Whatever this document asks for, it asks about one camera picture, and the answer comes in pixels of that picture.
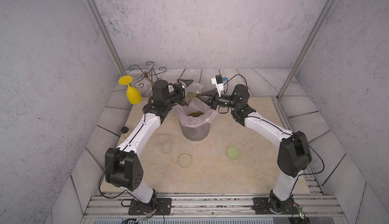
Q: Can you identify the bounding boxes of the glass jar with green lid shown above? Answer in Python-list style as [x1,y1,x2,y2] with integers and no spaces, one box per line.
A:
[185,83,204,100]

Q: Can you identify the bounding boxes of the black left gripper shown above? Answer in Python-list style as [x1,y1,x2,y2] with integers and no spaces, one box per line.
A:
[162,79,194,108]

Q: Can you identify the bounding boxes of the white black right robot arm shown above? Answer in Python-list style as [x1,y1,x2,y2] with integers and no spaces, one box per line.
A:
[196,84,312,214]

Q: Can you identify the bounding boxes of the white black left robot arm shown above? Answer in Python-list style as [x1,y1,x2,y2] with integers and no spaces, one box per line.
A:
[101,79,193,209]

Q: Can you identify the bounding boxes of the glass jar with beige lid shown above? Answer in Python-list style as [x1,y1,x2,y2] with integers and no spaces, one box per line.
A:
[158,134,173,154]

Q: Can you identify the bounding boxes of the right aluminium frame post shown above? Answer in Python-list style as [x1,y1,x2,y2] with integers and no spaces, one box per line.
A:
[277,0,347,100]

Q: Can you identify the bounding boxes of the left aluminium frame post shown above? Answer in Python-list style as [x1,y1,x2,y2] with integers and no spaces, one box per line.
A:
[84,0,126,76]

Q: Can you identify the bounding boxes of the small black-capped spice bottle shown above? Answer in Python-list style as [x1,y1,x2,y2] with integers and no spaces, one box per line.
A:
[121,127,129,134]

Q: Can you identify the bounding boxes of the green jar lid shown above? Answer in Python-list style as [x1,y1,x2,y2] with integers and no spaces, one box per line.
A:
[227,146,241,160]

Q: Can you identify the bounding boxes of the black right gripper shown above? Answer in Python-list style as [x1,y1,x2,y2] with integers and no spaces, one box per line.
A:
[197,90,240,113]

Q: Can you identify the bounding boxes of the grey bin with plastic liner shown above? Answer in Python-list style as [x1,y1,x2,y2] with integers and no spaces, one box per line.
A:
[173,100,218,142]

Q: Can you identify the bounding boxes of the pile of green mung beans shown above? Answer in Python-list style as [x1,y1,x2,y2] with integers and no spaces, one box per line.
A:
[188,111,204,118]

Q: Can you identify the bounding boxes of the dark metal scroll stand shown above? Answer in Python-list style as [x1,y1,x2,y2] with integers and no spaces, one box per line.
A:
[127,61,167,97]

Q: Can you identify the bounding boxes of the yellow plastic goblet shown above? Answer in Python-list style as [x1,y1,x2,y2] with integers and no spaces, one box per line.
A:
[119,76,142,104]

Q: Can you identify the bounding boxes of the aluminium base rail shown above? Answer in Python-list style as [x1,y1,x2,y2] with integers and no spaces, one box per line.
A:
[81,177,348,224]

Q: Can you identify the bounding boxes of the aluminium frame post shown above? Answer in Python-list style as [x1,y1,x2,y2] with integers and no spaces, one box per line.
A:
[277,0,347,100]
[84,0,126,76]

